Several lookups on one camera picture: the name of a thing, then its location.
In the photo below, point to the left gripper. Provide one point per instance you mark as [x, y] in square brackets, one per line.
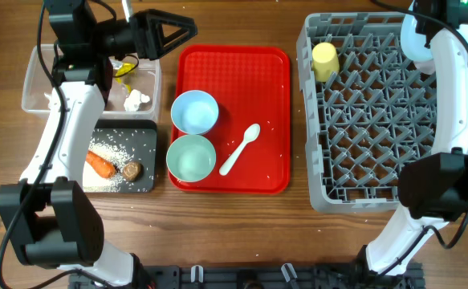
[152, 42]

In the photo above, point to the yellow candy wrapper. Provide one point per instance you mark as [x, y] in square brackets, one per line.
[121, 71]

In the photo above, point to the small white tissue piece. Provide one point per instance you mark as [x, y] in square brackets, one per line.
[134, 101]

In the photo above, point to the green bowl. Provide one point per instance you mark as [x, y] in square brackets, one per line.
[191, 158]

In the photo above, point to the brown chestnut food scrap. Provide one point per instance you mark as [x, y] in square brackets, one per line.
[131, 171]

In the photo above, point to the white plastic spoon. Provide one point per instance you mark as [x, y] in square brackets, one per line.
[250, 135]

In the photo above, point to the orange carrot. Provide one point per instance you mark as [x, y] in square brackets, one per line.
[102, 167]

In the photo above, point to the white rice pile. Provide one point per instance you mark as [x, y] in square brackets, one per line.
[128, 161]

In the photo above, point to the yellow plastic cup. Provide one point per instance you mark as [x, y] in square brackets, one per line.
[324, 61]

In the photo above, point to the light blue plate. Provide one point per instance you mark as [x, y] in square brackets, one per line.
[413, 46]

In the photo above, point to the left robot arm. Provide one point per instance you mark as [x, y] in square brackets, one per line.
[49, 220]

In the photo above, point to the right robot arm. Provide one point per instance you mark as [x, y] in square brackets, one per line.
[433, 191]

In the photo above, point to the grey dishwasher rack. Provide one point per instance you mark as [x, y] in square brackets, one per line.
[369, 120]

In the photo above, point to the clear plastic storage bin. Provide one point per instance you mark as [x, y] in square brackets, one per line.
[147, 79]

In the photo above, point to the light blue bowl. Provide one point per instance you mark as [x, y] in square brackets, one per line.
[194, 112]

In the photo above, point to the red serving tray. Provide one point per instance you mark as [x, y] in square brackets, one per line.
[252, 85]

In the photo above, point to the black plastic tray bin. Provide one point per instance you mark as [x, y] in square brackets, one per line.
[120, 142]

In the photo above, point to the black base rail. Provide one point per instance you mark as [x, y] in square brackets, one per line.
[321, 276]

